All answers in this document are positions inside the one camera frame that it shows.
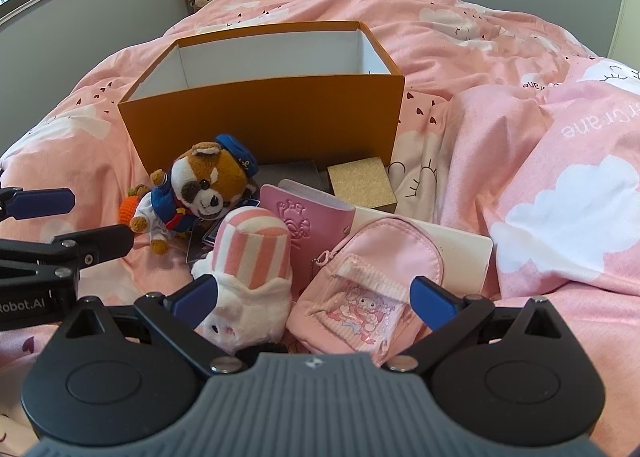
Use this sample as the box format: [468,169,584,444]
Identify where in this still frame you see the pink striped bunny plush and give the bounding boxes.
[191,207,296,356]

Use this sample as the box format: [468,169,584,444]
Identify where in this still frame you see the pink cloud print quilt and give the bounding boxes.
[0,0,640,438]

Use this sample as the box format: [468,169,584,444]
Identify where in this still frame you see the illustrated card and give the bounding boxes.
[186,226,220,266]

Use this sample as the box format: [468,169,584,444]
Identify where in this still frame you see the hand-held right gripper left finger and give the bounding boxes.
[62,275,243,373]

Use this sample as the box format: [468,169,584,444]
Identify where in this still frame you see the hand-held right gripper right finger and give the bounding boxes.
[384,275,567,373]

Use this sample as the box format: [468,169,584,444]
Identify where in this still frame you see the orange cardboard box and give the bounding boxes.
[117,21,406,188]

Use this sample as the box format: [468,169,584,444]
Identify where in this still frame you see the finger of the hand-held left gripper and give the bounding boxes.
[0,186,77,220]
[0,225,137,274]

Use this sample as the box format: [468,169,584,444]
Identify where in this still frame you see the gold glitter box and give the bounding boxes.
[327,154,399,213]

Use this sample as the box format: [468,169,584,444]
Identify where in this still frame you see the white glasses case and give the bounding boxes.
[352,206,495,299]

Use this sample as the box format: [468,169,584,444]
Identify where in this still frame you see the pink embossed notebook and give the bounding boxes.
[260,179,356,299]

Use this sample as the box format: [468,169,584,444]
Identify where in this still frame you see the red panda sailor plush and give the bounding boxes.
[130,134,261,256]

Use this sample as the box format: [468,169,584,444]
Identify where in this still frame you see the pink mini backpack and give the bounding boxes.
[285,217,444,356]

